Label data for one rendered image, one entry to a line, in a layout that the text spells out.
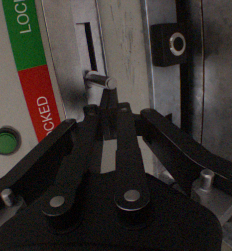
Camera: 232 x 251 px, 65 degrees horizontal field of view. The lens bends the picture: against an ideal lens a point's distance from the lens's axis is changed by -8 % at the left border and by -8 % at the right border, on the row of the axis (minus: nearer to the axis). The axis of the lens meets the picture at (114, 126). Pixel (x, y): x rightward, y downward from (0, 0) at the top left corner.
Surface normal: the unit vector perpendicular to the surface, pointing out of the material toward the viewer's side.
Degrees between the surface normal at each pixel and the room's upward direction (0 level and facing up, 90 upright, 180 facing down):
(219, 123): 0
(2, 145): 90
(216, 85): 0
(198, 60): 0
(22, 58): 90
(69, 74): 90
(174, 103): 90
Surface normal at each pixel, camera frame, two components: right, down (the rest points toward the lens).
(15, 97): 0.49, 0.30
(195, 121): -0.86, 0.31
